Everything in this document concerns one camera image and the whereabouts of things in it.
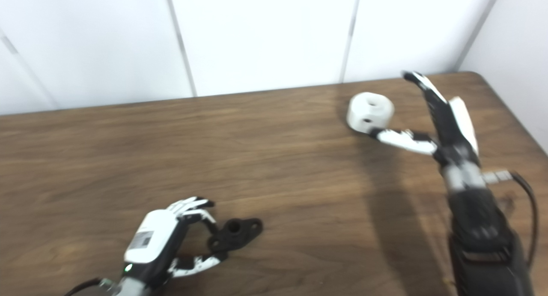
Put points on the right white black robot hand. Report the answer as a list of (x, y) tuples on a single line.
[(449, 129)]

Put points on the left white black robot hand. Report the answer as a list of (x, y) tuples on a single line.
[(152, 236)]

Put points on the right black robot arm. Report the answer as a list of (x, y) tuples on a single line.
[(483, 236)]

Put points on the black flanged holder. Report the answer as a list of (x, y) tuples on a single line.
[(244, 236)]

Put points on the round white cylinder piece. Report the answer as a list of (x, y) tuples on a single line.
[(370, 109)]

